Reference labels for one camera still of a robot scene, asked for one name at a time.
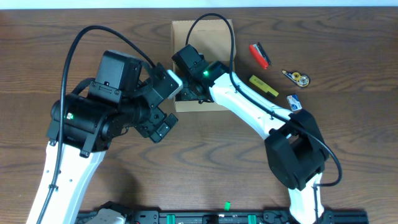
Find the yellow highlighter marker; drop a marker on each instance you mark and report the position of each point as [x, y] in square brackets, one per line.
[263, 86]

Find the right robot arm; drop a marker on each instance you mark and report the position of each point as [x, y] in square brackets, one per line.
[292, 140]

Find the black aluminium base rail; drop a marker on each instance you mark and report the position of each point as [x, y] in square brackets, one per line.
[111, 212]

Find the brown cardboard box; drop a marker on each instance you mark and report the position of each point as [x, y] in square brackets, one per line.
[211, 38]

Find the small green clip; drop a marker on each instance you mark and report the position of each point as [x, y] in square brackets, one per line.
[227, 206]

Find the small blue staples box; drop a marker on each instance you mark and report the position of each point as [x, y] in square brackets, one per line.
[294, 102]

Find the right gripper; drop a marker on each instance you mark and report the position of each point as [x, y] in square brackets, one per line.
[189, 92]

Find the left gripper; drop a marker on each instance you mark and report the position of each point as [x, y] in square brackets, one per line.
[158, 125]

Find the correction tape dispenser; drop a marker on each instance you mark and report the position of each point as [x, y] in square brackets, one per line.
[300, 79]

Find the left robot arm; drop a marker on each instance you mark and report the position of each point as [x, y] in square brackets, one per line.
[126, 93]

